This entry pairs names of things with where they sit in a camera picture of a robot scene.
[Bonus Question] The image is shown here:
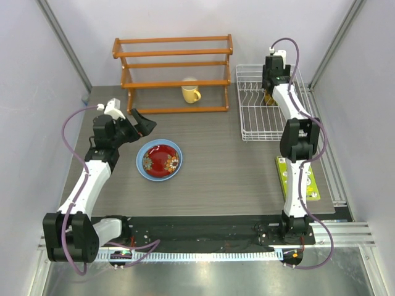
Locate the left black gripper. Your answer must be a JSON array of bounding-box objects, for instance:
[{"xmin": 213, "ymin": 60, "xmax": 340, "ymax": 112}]
[{"xmin": 110, "ymin": 109, "xmax": 156, "ymax": 148}]

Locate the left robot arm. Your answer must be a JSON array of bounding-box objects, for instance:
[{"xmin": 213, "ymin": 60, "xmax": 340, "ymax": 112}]
[{"xmin": 43, "ymin": 104, "xmax": 157, "ymax": 265}]

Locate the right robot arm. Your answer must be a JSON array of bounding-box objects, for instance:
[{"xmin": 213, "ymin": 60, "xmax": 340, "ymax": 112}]
[{"xmin": 262, "ymin": 51, "xmax": 320, "ymax": 244}]

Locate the white wire dish rack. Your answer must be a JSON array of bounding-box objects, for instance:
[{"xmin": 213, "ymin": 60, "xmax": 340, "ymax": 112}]
[{"xmin": 235, "ymin": 64, "xmax": 315, "ymax": 142}]

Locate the orange wooden shelf rack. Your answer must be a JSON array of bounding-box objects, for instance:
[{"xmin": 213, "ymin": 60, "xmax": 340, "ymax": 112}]
[{"xmin": 112, "ymin": 34, "xmax": 233, "ymax": 114}]

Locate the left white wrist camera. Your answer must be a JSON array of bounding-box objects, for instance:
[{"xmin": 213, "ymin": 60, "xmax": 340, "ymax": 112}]
[{"xmin": 96, "ymin": 98, "xmax": 126, "ymax": 120}]

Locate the brown yellow plate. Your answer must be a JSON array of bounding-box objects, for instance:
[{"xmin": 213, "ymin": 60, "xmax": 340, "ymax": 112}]
[{"xmin": 264, "ymin": 90, "xmax": 277, "ymax": 106}]

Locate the red floral plate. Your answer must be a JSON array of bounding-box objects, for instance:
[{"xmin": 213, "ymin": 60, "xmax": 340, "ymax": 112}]
[{"xmin": 141, "ymin": 144, "xmax": 181, "ymax": 179}]

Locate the white slotted cable duct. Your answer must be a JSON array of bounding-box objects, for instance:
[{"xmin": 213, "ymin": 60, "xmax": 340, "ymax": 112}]
[{"xmin": 94, "ymin": 249, "xmax": 283, "ymax": 263}]

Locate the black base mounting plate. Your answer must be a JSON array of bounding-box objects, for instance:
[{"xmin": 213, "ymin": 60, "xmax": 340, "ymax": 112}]
[{"xmin": 114, "ymin": 215, "xmax": 315, "ymax": 253}]

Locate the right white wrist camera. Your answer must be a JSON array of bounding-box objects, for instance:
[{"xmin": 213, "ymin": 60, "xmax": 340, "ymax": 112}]
[{"xmin": 269, "ymin": 47, "xmax": 286, "ymax": 64}]

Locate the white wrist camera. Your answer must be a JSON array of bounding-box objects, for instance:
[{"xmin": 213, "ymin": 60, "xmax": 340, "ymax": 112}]
[
  {"xmin": 269, "ymin": 47, "xmax": 286, "ymax": 64},
  {"xmin": 96, "ymin": 98, "xmax": 126, "ymax": 120}
]

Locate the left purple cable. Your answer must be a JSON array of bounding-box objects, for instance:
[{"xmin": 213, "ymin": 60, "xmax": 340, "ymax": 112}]
[{"xmin": 60, "ymin": 104, "xmax": 161, "ymax": 276}]

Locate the blue plate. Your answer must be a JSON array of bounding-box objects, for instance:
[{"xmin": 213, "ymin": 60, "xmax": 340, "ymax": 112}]
[{"xmin": 136, "ymin": 139, "xmax": 183, "ymax": 182}]

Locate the yellow ceramic mug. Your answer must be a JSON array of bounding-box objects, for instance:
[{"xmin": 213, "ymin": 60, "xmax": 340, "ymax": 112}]
[{"xmin": 181, "ymin": 86, "xmax": 202, "ymax": 104}]

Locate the green booklet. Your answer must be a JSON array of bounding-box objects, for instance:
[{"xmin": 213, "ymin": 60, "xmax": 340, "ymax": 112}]
[{"xmin": 275, "ymin": 156, "xmax": 321, "ymax": 201}]

